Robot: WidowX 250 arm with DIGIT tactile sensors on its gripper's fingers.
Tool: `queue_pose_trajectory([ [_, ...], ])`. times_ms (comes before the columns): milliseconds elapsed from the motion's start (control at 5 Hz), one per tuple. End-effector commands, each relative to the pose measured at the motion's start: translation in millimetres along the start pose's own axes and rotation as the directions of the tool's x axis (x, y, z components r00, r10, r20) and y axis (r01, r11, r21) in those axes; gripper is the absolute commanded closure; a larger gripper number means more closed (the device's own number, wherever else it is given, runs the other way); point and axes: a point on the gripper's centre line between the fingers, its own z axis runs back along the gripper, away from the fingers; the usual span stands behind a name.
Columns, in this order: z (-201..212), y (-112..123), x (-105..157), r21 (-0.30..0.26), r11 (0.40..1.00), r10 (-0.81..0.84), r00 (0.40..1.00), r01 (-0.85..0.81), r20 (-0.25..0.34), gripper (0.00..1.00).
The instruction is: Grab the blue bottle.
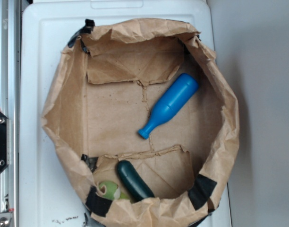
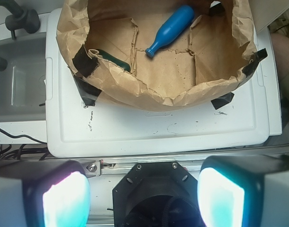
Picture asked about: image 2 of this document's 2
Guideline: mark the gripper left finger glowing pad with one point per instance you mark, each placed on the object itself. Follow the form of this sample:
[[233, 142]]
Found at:
[[43, 194]]

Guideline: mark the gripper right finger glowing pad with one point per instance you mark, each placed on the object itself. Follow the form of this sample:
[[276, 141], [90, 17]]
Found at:
[[244, 191]]

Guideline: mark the blue plastic bottle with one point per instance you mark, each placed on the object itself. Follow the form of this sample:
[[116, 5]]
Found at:
[[171, 29]]

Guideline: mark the black tape strip right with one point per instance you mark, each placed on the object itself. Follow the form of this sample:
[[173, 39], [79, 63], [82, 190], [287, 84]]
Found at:
[[222, 101]]

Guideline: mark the black tape strip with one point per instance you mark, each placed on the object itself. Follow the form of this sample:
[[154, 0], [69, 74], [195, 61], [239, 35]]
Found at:
[[88, 93], [222, 101]]

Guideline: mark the black tape strip left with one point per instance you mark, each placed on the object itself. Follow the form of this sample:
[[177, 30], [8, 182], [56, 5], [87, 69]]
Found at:
[[88, 93]]

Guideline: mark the dark green toy cucumber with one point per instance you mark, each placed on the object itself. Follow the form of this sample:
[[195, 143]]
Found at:
[[113, 59]]

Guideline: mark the brown paper bag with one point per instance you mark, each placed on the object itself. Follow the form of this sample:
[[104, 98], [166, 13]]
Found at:
[[213, 56]]

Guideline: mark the dark grey toy faucet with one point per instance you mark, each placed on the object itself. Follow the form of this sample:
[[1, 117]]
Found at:
[[20, 18]]

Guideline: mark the aluminium extrusion rail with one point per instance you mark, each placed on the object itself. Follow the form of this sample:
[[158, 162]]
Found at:
[[121, 166]]

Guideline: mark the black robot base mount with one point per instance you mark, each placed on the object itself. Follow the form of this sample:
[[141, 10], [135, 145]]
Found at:
[[160, 194]]

